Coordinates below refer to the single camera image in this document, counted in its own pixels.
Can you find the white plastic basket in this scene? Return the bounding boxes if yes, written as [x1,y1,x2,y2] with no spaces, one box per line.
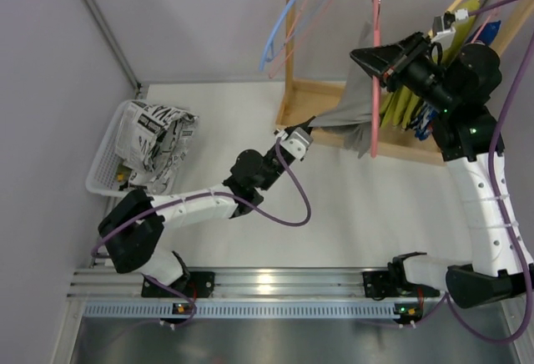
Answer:
[86,100,136,198]

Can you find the pink hanger right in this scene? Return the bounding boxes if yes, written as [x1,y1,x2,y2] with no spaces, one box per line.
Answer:
[470,0,502,43]

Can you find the slotted cable duct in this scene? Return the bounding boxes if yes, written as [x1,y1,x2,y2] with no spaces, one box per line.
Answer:
[83,300,421,320]

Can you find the green trousers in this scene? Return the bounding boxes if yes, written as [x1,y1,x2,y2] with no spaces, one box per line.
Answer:
[380,18,475,129]

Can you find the wooden clothes rack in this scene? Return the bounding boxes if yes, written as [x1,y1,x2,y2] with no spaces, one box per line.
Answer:
[275,2,533,166]

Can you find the pink trouser hanger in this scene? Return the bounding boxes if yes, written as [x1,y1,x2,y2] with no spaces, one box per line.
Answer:
[370,0,381,159]

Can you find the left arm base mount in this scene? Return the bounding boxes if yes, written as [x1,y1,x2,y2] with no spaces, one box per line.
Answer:
[141,270,215,298]

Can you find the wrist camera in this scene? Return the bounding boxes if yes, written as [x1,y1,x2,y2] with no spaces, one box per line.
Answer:
[430,8,470,48]
[278,127,313,161]

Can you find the blue hanger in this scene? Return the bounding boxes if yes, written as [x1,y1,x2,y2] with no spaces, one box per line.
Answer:
[258,0,345,73]

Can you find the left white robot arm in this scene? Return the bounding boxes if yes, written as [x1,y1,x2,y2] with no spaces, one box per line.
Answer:
[98,121,313,291]

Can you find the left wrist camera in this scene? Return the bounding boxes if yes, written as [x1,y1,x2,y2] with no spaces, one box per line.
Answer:
[278,127,313,161]

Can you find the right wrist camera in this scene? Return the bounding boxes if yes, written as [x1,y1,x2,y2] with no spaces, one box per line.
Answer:
[430,8,470,48]

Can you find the blue patterned trousers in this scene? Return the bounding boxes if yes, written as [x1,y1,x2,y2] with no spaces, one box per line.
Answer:
[407,20,501,140]

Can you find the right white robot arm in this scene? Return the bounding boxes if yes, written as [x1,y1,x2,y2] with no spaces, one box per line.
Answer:
[350,33,533,308]

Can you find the pink wire hanger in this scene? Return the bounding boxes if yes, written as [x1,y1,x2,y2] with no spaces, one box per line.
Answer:
[266,0,346,80]

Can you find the aluminium rail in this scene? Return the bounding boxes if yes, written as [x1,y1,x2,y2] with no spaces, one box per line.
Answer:
[68,266,384,300]

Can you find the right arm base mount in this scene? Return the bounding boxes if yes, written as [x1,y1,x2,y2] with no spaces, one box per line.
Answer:
[362,270,441,301]

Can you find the black white printed cloth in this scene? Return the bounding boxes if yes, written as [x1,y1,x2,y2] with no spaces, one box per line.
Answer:
[114,100,199,195]

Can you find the grey trousers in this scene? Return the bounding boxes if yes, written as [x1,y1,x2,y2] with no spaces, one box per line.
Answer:
[310,21,376,159]

